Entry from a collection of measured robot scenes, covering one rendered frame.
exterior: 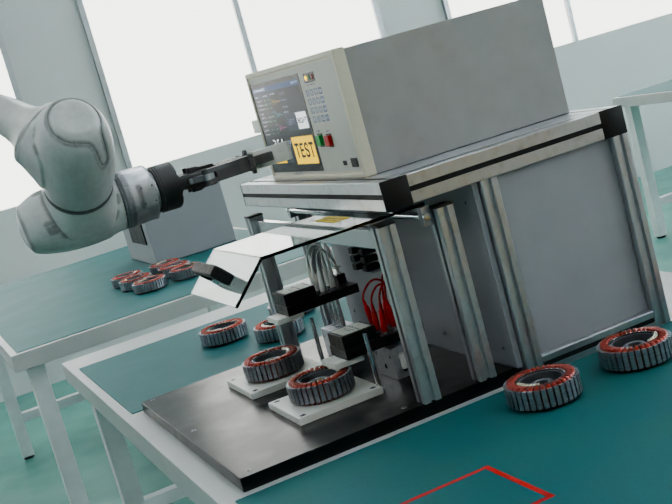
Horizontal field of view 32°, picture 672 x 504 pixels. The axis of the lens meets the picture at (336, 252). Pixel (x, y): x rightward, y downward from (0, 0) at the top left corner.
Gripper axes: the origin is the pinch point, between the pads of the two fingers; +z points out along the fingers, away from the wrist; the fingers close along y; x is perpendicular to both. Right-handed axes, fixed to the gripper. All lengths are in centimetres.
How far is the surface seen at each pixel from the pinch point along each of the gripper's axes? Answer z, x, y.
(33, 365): -34, -48, -153
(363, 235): 5.9, -14.9, 15.7
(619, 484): 7, -43, 70
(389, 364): 8.4, -38.7, 5.4
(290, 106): 9.3, 6.4, -9.8
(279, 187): 6.4, -7.4, -19.0
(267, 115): 9.3, 5.6, -22.9
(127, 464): -23, -72, -110
